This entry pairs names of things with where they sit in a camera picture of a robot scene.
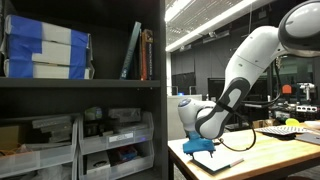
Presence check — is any blue small box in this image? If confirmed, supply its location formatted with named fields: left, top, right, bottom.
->
left=116, top=145, right=138, bottom=163

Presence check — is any black bookshelf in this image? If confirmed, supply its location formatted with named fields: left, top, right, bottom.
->
left=0, top=0, right=169, bottom=180

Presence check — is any orange round object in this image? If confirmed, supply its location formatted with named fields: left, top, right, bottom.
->
left=281, top=84, right=293, bottom=95

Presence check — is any clear bin with white label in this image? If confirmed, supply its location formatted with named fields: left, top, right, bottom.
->
left=78, top=111, right=155, bottom=155

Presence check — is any white box black circle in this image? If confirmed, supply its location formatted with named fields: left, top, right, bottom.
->
left=85, top=150, right=112, bottom=175

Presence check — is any grey flat boxes stack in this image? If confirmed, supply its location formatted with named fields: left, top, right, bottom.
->
left=31, top=114, right=73, bottom=144

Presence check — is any brown cardboard box in bin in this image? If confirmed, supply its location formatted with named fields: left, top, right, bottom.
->
left=0, top=124, right=21, bottom=151

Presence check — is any large clear plastic bin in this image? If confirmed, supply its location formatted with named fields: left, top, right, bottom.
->
left=0, top=114, right=79, bottom=179

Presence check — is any dark book brown top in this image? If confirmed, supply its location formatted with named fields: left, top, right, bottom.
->
left=142, top=28, right=155, bottom=81

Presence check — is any clear plastic storage bin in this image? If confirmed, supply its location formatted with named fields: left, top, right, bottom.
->
left=78, top=139, right=155, bottom=180

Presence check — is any thin teal book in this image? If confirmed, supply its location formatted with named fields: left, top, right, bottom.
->
left=119, top=20, right=143, bottom=80

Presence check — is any checkerboard calibration board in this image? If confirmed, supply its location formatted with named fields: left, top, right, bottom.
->
left=254, top=124, right=313, bottom=141

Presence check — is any small greenish box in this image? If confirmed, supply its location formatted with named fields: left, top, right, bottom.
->
left=83, top=106, right=104, bottom=122

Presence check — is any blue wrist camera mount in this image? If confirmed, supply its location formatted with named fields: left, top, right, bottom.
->
left=182, top=130, right=217, bottom=155

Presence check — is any orange spine book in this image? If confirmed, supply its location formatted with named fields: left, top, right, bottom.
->
left=139, top=31, right=148, bottom=81

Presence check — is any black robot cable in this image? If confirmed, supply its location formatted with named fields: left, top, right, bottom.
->
left=218, top=56, right=283, bottom=153

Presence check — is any blue white paper ream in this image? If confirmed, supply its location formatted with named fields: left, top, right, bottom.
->
left=4, top=14, right=93, bottom=51
left=1, top=34, right=94, bottom=67
left=3, top=59, right=96, bottom=80

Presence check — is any grey rectangular box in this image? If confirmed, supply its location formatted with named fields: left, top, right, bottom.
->
left=107, top=107, right=142, bottom=123

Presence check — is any book with teal cover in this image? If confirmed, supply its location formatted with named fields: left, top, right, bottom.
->
left=191, top=149, right=245, bottom=174

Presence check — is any grey laptop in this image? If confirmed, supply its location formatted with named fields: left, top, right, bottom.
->
left=294, top=132, right=320, bottom=146

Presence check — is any yellow-green disc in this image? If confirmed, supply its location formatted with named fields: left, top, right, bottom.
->
left=285, top=117, right=300, bottom=127

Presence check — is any long ceiling light strip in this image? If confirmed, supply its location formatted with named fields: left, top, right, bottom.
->
left=164, top=0, right=268, bottom=53

